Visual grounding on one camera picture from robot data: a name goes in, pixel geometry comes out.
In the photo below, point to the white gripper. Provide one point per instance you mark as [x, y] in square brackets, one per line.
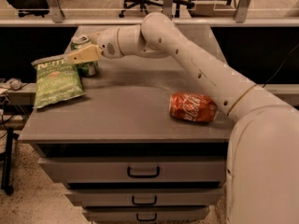
[107, 44]

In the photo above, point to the green soda can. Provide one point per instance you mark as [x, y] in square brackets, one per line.
[85, 69]

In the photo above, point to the green jalapeno chip bag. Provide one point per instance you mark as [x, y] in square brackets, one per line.
[56, 81]

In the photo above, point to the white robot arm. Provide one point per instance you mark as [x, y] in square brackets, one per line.
[263, 154]

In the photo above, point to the red crushed cola can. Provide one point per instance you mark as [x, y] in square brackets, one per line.
[192, 107]

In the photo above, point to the black office chair centre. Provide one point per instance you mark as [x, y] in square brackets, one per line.
[141, 4]

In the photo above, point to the crumpled wrapper on shelf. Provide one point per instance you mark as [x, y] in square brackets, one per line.
[12, 84]

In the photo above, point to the grey drawer cabinet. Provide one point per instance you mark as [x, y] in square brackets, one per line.
[125, 113]

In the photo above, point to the top grey drawer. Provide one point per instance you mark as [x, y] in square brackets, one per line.
[134, 169]

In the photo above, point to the grey drawer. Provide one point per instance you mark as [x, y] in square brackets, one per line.
[134, 169]
[143, 214]
[143, 197]

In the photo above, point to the black stand leg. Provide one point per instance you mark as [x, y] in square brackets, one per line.
[5, 158]

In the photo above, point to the middle grey drawer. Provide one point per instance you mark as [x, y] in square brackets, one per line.
[143, 197]

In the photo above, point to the bottom grey drawer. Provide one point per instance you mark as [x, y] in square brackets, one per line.
[143, 214]

